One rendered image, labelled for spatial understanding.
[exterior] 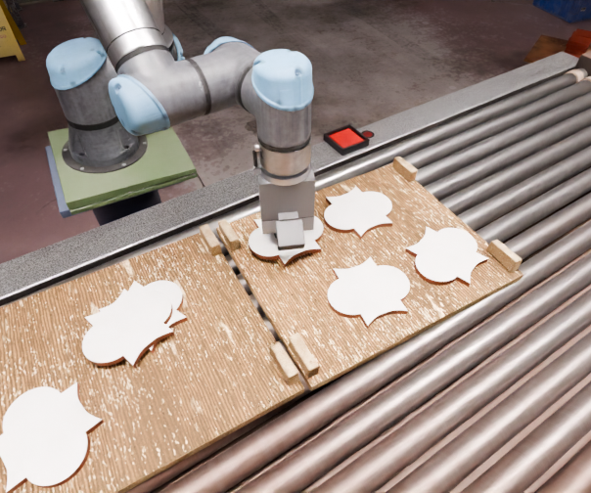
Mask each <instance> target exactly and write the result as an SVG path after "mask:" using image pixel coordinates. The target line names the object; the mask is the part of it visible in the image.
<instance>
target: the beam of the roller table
mask: <svg viewBox="0 0 591 493"><path fill-rule="evenodd" d="M578 60H579V58H577V57H575V56H572V55H570V54H568V53H565V52H560V53H557V54H555V55H552V56H549V57H547V58H544V59H541V60H539V61H536V62H533V63H531V64H528V65H526V66H523V67H519V68H516V69H513V70H511V71H508V72H505V73H503V74H500V75H498V76H495V77H492V78H490V79H487V80H484V81H483V82H480V83H477V84H475V85H472V86H469V87H467V88H464V89H462V90H459V91H456V92H454V93H451V94H448V95H446V96H443V97H440V98H438V99H435V100H433V101H430V102H427V103H425V104H422V105H419V106H418V107H415V108H412V109H410V110H407V111H404V112H400V113H398V114H395V115H392V116H390V117H387V118H384V119H382V120H379V121H376V122H374V123H371V124H368V125H366V126H363V127H361V128H358V129H356V130H358V131H359V132H360V133H361V132H362V131H365V130H369V131H372V132H373V133H374V134H375V135H374V137H372V138H368V139H369V140H370V141H369V146H367V147H365V148H362V149H360V150H357V151H355V152H352V153H350V154H347V155H345V156H342V155H341V154H339V153H338V152H337V151H336V150H335V149H334V148H332V147H331V146H330V145H329V144H328V143H326V142H322V143H319V144H317V145H314V146H311V157H310V160H311V164H312V169H313V173H314V177H316V176H318V175H321V174H323V173H325V172H328V171H330V170H333V169H335V168H338V167H340V166H342V165H345V164H347V163H350V162H352V161H355V160H357V159H359V158H362V157H365V156H367V155H370V154H372V153H374V152H377V151H379V150H382V149H384V148H387V147H389V146H392V145H394V144H396V143H399V142H401V141H404V140H406V139H409V138H411V137H413V136H416V135H418V134H421V133H423V132H426V131H428V130H430V129H433V128H435V127H437V126H439V125H442V124H444V123H447V122H449V121H451V120H454V119H456V118H459V117H461V116H464V115H466V114H468V113H471V112H475V111H477V110H480V109H482V108H484V107H487V106H489V105H492V104H494V103H497V102H499V101H501V100H504V99H506V98H509V97H511V96H514V95H516V94H519V93H521V92H522V91H525V90H527V89H530V88H532V87H535V86H537V85H539V84H542V83H544V82H547V81H549V80H552V79H554V78H556V77H559V76H561V75H564V74H565V73H566V72H568V71H570V70H573V69H574V68H575V66H576V64H577V62H578ZM258 200H259V191H258V179H257V175H253V169H250V170H247V171H245V172H242V173H239V174H237V175H234V176H232V177H229V178H226V179H224V180H221V181H218V182H216V183H213V184H210V185H208V186H205V187H202V188H200V189H197V190H196V191H193V192H190V193H188V194H185V195H182V196H180V197H177V198H174V199H172V200H169V201H167V202H162V203H160V204H157V205H154V206H152V207H149V208H146V209H144V210H141V211H138V212H136V213H133V214H131V215H128V216H125V217H123V218H120V219H117V220H116V221H113V222H110V223H108V224H105V225H103V226H100V227H97V228H95V229H92V230H89V231H87V232H84V233H81V234H79V235H76V236H73V237H71V238H68V239H66V240H63V241H60V242H58V243H55V244H52V245H50V246H46V247H44V248H41V249H38V250H36V251H33V252H31V253H28V254H25V255H23V256H20V257H17V258H15V259H12V260H9V261H7V262H4V263H2V264H0V306H1V305H4V304H6V303H9V302H11V301H14V300H16V299H18V298H21V297H23V296H26V295H28V294H31V293H33V292H35V291H39V290H42V289H44V288H47V287H49V286H52V285H54V284H56V283H58V282H60V281H63V280H65V279H68V278H70V277H72V276H75V275H77V274H80V273H82V272H85V271H87V270H89V269H92V268H94V267H97V266H99V265H102V264H104V263H106V262H109V261H111V260H114V259H116V258H119V257H121V256H124V255H125V254H127V253H130V252H132V251H135V250H137V249H140V248H142V247H146V246H148V245H151V244H153V243H156V242H158V241H160V240H163V239H165V238H168V237H170V236H173V235H175V234H178V233H180V232H182V231H185V230H187V229H190V228H192V227H195V226H197V225H199V224H202V223H204V222H206V221H208V220H211V219H213V218H215V217H218V216H220V215H223V214H225V213H228V212H230V211H232V210H235V209H237V208H240V207H242V206H245V205H247V204H250V203H252V202H256V201H258Z"/></svg>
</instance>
